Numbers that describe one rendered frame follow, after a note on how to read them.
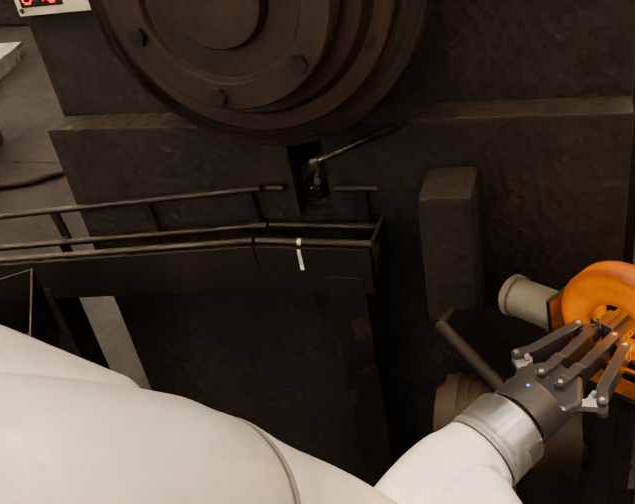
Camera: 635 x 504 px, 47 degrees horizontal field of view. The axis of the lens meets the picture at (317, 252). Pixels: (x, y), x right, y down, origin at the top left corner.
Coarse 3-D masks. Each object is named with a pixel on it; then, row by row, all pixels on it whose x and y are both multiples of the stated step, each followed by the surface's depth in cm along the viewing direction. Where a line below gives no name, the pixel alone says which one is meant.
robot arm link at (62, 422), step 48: (0, 336) 27; (0, 384) 21; (48, 384) 23; (96, 384) 25; (0, 432) 20; (48, 432) 21; (96, 432) 22; (144, 432) 23; (192, 432) 26; (240, 432) 30; (0, 480) 19; (48, 480) 20; (96, 480) 21; (144, 480) 22; (192, 480) 24; (240, 480) 27; (288, 480) 31
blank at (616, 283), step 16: (592, 272) 86; (608, 272) 84; (624, 272) 83; (576, 288) 89; (592, 288) 87; (608, 288) 85; (624, 288) 83; (576, 304) 90; (592, 304) 88; (608, 304) 86; (624, 304) 84
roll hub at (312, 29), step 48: (144, 0) 89; (192, 0) 85; (240, 0) 83; (288, 0) 84; (336, 0) 84; (144, 48) 92; (192, 48) 91; (240, 48) 89; (288, 48) 87; (192, 96) 94; (240, 96) 92
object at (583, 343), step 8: (592, 320) 86; (592, 328) 86; (576, 336) 85; (584, 336) 85; (592, 336) 85; (568, 344) 85; (576, 344) 84; (584, 344) 85; (592, 344) 86; (560, 352) 84; (568, 352) 84; (576, 352) 84; (584, 352) 86; (552, 360) 83; (560, 360) 82; (568, 360) 84; (576, 360) 85; (544, 368) 82; (552, 368) 82; (568, 368) 84; (536, 376) 82; (544, 376) 81
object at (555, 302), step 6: (564, 288) 93; (558, 294) 92; (546, 300) 92; (552, 300) 92; (558, 300) 92; (546, 306) 92; (552, 306) 92; (558, 306) 93; (552, 312) 92; (558, 312) 93; (552, 318) 93; (558, 318) 94; (552, 324) 93; (558, 324) 94; (564, 324) 95; (552, 330) 93
